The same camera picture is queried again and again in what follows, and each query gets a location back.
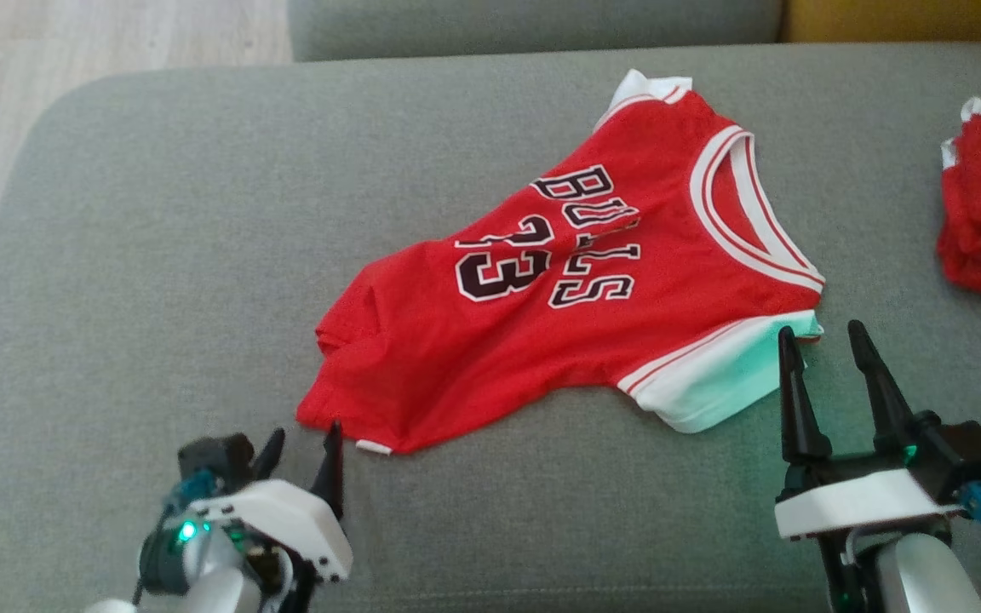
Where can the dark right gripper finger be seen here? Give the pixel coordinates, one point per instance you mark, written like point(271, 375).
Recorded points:
point(882, 400)
point(797, 409)

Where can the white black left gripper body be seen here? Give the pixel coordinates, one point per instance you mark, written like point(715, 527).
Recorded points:
point(286, 519)

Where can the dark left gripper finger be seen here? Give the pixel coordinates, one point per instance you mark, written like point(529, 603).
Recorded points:
point(330, 468)
point(269, 455)

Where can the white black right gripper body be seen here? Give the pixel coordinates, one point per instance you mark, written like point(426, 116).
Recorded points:
point(857, 507)

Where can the red Bulls basketball jersey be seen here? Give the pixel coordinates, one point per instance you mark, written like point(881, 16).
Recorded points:
point(593, 323)

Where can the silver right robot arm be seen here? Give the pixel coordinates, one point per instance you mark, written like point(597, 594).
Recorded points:
point(925, 579)

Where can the large grey sofa ottoman cushion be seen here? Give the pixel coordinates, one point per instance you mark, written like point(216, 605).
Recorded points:
point(158, 255)

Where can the large yellow sofa backrest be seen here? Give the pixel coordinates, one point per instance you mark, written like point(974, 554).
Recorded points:
point(908, 19)

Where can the grey sofa back cushion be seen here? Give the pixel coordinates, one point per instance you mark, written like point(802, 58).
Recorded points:
point(533, 25)

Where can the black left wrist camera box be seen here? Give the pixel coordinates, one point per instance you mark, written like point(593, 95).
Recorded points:
point(214, 460)

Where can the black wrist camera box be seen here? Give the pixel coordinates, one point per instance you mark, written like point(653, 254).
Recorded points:
point(967, 460)
point(214, 460)

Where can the blue left camera connector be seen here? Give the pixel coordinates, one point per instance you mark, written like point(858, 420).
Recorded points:
point(192, 492)

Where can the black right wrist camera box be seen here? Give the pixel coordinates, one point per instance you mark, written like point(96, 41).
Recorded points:
point(967, 460)

